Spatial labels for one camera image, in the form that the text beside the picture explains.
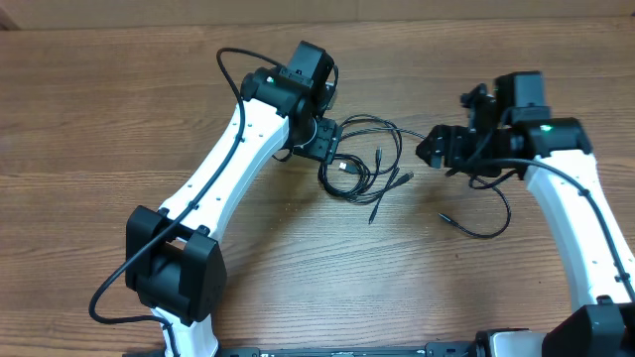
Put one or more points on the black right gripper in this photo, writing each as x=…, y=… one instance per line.
x=446, y=144

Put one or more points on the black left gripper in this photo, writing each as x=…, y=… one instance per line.
x=327, y=142

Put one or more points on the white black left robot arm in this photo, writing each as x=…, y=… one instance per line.
x=173, y=257

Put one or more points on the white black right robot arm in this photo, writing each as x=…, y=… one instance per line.
x=554, y=158

